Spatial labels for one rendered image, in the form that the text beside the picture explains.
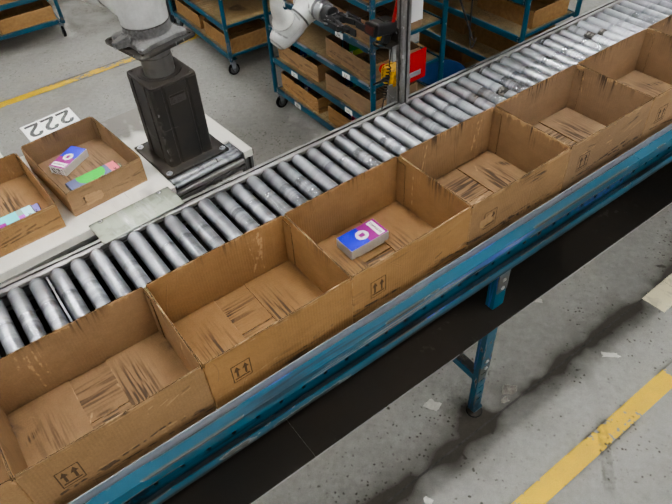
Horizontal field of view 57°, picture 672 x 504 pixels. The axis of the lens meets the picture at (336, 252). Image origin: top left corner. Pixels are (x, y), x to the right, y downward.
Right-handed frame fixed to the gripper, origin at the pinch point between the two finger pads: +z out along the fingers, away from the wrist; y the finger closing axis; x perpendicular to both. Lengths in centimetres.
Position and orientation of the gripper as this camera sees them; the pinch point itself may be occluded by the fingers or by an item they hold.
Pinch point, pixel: (356, 28)
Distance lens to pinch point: 271.8
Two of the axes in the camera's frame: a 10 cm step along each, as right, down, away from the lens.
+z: 6.0, 5.4, -5.9
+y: 8.0, -4.5, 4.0
